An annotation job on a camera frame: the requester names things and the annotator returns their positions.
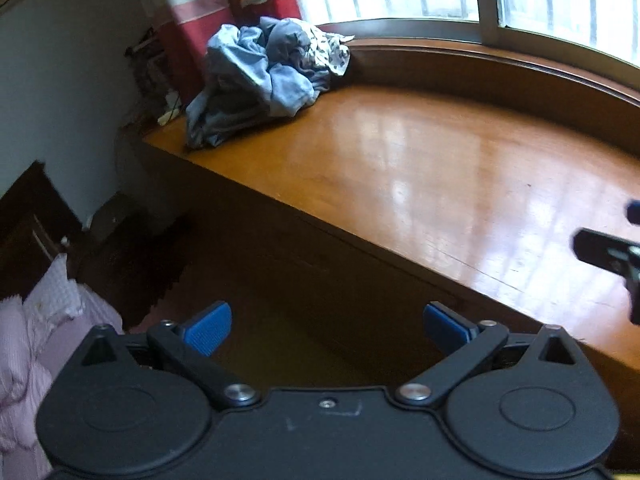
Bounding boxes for light blue pants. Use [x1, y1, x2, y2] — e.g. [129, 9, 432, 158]
[186, 24, 333, 150]

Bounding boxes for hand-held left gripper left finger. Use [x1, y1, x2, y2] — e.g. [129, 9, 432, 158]
[80, 301, 262, 409]

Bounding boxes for dark wooden headboard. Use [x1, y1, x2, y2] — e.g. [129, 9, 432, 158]
[0, 160, 83, 301]

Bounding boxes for dark cluttered shelf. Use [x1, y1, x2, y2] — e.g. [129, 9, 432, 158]
[124, 27, 187, 128]

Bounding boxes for pink blanket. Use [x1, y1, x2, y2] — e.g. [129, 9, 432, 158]
[0, 252, 125, 480]

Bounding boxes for pink and white curtain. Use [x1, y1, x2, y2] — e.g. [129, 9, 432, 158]
[150, 0, 236, 111]

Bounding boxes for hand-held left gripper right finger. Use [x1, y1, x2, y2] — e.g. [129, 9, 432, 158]
[394, 302, 578, 407]

